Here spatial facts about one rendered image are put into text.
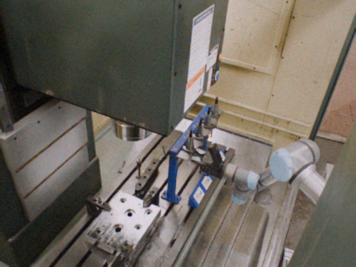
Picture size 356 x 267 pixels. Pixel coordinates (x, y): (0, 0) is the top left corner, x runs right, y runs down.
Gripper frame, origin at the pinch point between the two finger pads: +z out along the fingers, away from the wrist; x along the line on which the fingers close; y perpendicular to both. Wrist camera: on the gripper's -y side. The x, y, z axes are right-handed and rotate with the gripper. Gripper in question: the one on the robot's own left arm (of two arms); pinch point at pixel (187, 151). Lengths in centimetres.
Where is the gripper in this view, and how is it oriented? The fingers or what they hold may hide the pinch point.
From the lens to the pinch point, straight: 164.3
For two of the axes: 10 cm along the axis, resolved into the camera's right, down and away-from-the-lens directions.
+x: 4.3, -5.4, 7.2
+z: -8.9, -3.5, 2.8
